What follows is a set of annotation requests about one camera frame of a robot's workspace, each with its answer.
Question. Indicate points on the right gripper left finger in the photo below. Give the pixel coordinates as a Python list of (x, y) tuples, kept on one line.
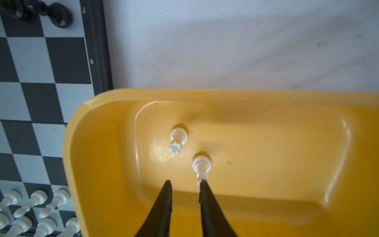
[(158, 221)]

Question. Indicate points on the black and white chessboard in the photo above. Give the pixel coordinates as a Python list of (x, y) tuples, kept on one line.
[(46, 74)]

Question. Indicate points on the black chess piece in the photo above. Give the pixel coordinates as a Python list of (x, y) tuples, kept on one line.
[(59, 15)]

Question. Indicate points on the yellow plastic tray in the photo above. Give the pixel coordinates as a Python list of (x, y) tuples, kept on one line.
[(283, 163)]

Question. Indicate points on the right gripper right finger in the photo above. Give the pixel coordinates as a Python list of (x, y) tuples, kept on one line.
[(213, 221)]

